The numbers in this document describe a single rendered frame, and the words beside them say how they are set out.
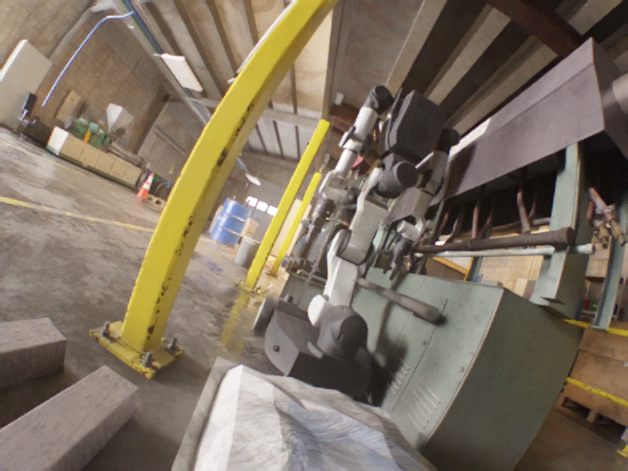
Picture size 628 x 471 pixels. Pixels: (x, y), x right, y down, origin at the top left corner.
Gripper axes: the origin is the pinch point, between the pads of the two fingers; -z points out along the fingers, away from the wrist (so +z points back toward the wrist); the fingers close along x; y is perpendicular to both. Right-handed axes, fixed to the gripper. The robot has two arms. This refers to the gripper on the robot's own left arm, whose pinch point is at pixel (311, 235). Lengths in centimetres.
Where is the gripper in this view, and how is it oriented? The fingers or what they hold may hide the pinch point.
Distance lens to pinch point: 131.2
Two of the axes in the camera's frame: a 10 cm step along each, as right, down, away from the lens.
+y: -9.0, -4.2, -1.2
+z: 4.3, -9.0, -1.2
